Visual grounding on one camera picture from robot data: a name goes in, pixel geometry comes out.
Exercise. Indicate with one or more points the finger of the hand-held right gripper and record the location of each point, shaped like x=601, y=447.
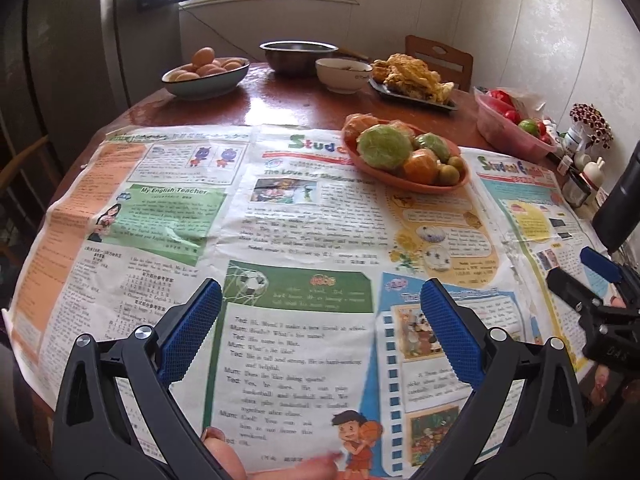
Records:
x=567, y=287
x=602, y=265

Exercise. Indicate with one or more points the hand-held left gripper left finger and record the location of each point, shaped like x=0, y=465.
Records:
x=192, y=322

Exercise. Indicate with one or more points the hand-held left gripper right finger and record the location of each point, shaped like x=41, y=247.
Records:
x=452, y=332

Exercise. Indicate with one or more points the orange plastic plate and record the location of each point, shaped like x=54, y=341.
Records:
x=435, y=188

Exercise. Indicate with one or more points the small brown longan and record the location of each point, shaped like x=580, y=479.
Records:
x=453, y=171

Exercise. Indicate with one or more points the plastic-wrapped peeled orange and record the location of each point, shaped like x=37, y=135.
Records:
x=421, y=166
x=400, y=127
x=357, y=127

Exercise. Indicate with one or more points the plastic-wrapped green citrus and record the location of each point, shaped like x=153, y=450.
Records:
x=434, y=144
x=384, y=146

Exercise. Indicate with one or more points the person's left hand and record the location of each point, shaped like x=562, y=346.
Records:
x=225, y=455

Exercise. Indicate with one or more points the white rabbit-shaped bottle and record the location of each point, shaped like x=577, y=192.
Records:
x=594, y=172

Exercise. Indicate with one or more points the steel jar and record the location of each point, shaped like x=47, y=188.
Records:
x=575, y=187

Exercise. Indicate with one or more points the small white bottle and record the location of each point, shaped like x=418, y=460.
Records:
x=565, y=163

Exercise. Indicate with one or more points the white bottle with green label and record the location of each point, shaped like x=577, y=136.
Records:
x=572, y=137

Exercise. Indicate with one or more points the colourful children's newspaper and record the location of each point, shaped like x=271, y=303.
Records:
x=300, y=220
x=520, y=210

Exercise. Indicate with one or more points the green tomato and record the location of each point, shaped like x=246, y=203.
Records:
x=529, y=126

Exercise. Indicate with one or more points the pink plastic basin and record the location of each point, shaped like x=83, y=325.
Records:
x=500, y=135

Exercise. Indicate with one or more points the pile of cherry tomatoes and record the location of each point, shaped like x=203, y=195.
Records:
x=510, y=116

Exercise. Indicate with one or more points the red and white plastic bag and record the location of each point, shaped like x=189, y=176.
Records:
x=520, y=95

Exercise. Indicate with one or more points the black baking tray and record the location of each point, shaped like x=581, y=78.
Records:
x=440, y=105

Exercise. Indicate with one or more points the slatted wooden chair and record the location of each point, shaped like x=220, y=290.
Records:
x=462, y=67

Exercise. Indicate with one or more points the curved wooden armchair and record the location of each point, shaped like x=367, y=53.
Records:
x=30, y=160

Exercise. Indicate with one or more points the blue ceramic egg bowl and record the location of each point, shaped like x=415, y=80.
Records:
x=210, y=87

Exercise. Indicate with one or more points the pile of fried food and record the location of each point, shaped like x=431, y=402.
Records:
x=410, y=75

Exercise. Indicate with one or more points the pile of brown eggs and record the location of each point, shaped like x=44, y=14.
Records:
x=204, y=55

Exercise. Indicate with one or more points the white ceramic bowl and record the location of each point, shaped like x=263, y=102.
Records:
x=340, y=82

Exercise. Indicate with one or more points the silver refrigerator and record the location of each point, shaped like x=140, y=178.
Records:
x=145, y=50

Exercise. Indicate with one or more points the stainless steel bowl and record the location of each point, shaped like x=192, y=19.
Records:
x=295, y=62

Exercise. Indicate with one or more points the dark grey refrigerator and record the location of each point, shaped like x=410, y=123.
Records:
x=60, y=60

